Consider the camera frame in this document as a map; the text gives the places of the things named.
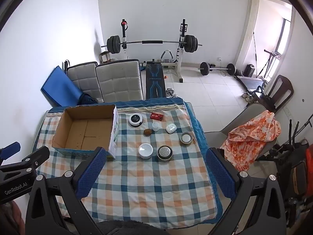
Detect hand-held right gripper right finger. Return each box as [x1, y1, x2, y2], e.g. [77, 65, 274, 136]
[205, 147, 286, 235]

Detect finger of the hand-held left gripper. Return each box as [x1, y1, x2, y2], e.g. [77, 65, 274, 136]
[0, 141, 21, 164]
[0, 146, 50, 177]

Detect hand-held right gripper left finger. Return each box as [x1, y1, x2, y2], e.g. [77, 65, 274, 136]
[25, 147, 108, 235]

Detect cardboard box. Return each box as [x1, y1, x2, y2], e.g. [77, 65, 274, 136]
[51, 104, 120, 159]

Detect metal-rimmed round lid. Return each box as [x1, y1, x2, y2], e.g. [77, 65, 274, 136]
[180, 132, 193, 146]

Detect white round container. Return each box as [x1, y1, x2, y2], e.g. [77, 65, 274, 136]
[138, 143, 153, 159]

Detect metal perforated round tin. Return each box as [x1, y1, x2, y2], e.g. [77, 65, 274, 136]
[157, 145, 173, 161]

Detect round white black-faced device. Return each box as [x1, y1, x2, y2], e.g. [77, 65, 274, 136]
[129, 113, 143, 127]

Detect person's left forearm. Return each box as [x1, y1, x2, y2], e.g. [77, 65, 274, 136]
[0, 201, 26, 235]

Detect orange white patterned cloth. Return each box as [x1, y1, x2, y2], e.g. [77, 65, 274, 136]
[219, 110, 282, 172]

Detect grey upholstered chair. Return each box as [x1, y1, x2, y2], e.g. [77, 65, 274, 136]
[219, 103, 282, 163]

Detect plaid blanket with blue border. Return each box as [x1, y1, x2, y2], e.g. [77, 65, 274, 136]
[34, 97, 223, 229]

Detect dark grey fleece garment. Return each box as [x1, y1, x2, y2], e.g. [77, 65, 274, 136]
[98, 220, 168, 235]

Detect dark blue cloth bundle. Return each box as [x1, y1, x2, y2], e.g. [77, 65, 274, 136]
[78, 93, 99, 106]

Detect black tripod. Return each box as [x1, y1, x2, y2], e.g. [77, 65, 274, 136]
[275, 119, 313, 162]

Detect blue exercise mat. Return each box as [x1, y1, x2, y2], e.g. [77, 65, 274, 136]
[40, 65, 85, 107]

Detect black orange bag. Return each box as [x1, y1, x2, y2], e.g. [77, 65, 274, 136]
[281, 144, 313, 202]

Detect black treadmill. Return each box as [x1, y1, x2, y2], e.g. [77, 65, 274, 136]
[236, 75, 269, 94]

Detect dark wooden chair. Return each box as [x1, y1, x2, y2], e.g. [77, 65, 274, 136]
[253, 75, 294, 113]

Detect short barbell with black plates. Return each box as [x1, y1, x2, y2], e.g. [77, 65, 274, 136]
[199, 62, 236, 76]

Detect white barbell rack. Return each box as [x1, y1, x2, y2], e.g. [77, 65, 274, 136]
[120, 19, 189, 84]

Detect grey exercise machine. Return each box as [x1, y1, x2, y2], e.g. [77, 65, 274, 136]
[259, 50, 282, 79]

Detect long barbell with black plates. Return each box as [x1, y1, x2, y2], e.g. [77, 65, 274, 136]
[101, 35, 203, 54]

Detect grey curved exercise handle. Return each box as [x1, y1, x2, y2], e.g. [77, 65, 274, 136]
[160, 50, 175, 64]

